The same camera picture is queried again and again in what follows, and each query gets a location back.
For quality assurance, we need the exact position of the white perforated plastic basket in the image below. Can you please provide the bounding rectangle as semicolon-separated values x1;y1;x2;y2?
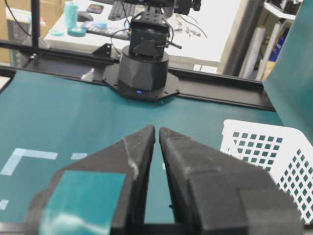
221;119;313;225

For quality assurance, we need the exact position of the small teal tape roll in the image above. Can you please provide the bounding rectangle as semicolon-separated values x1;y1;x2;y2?
49;30;64;37

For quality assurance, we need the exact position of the flat teal tape roll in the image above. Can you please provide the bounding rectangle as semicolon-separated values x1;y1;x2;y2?
67;27;87;37

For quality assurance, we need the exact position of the blue tape roll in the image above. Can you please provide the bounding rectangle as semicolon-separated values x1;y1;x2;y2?
93;21;107;29

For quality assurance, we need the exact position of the black aluminium table rail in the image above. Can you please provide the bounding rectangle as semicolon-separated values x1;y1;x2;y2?
0;41;274;111

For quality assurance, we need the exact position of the black vertical pole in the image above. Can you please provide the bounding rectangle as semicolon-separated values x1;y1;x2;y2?
31;0;40;47

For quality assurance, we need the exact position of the teal backdrop panel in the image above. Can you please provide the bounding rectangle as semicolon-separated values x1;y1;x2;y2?
264;0;313;135

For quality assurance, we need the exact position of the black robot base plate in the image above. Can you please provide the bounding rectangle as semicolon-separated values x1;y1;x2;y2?
102;64;179;102

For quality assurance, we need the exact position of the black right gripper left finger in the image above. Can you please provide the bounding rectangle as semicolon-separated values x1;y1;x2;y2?
26;125;155;235

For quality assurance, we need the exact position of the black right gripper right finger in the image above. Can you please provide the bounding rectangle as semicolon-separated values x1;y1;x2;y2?
159;127;304;235

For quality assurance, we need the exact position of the white side desk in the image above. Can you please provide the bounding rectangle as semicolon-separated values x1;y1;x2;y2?
45;0;239;66

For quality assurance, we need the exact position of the black keyboard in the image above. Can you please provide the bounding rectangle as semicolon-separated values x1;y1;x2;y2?
108;1;136;21

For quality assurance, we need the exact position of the black computer mouse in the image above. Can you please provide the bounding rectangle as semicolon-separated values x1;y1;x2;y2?
77;11;94;22

